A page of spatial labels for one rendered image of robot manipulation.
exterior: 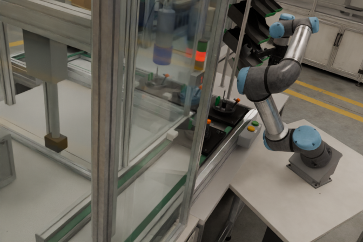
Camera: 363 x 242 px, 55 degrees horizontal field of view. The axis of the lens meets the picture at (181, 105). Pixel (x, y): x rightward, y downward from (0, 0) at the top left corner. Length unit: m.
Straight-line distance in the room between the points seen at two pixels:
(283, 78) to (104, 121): 0.92
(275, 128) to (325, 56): 4.37
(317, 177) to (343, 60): 4.20
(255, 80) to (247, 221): 1.58
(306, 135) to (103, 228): 1.13
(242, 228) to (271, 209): 1.09
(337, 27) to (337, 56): 0.46
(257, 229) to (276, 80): 1.59
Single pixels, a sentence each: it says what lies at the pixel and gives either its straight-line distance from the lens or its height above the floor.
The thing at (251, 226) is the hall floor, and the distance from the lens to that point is 2.80.
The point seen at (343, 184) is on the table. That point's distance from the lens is 2.01.
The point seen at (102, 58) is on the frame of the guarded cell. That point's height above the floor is 1.74.
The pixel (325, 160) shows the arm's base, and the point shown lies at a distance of 1.86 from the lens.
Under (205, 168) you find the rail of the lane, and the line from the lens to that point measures 1.63.
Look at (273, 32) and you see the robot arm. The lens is 1.76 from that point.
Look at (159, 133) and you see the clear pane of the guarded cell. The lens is 0.90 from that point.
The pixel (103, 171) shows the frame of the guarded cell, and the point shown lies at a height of 1.50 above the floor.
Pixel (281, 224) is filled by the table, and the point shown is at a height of 0.86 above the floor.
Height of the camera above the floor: 1.96
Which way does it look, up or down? 29 degrees down
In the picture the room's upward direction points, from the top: 8 degrees clockwise
